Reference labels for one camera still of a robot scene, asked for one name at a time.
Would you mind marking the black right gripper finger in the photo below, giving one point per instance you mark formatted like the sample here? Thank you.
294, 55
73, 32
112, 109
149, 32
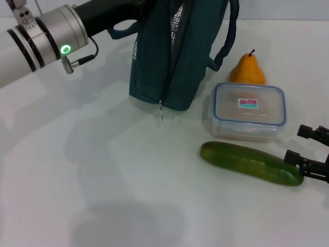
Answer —
313, 167
312, 131

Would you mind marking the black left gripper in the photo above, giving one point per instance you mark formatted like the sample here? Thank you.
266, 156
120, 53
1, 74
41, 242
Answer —
108, 13

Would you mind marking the clear container with blue-rimmed lid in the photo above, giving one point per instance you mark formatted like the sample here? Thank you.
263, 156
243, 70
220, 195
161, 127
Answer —
246, 115

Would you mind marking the dark teal fabric bag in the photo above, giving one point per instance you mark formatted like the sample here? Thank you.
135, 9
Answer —
187, 64

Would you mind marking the green cucumber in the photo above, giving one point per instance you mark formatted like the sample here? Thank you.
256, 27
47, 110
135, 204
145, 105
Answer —
241, 160

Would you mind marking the orange pear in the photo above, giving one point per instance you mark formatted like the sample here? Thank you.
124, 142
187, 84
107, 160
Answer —
248, 69

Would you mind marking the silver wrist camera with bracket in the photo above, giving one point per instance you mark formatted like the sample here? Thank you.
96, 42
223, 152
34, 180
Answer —
24, 14

